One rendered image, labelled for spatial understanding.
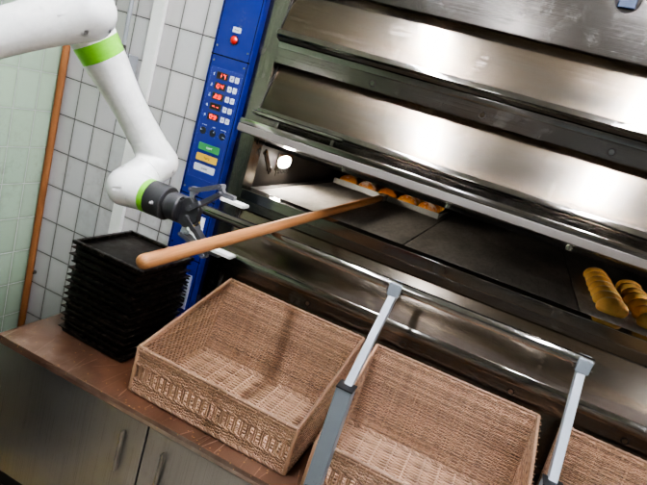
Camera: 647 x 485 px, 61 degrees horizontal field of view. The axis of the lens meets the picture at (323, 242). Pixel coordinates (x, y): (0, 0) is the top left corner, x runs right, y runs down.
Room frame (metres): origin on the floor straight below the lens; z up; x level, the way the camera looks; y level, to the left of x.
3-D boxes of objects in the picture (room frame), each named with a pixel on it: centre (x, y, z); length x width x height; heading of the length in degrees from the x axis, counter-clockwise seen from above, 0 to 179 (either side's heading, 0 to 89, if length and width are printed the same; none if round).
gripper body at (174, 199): (1.38, 0.37, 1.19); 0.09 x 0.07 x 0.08; 73
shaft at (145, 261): (1.76, 0.06, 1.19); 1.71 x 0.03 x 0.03; 163
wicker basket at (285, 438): (1.60, 0.10, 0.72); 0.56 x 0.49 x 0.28; 72
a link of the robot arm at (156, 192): (1.41, 0.44, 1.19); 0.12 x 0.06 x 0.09; 163
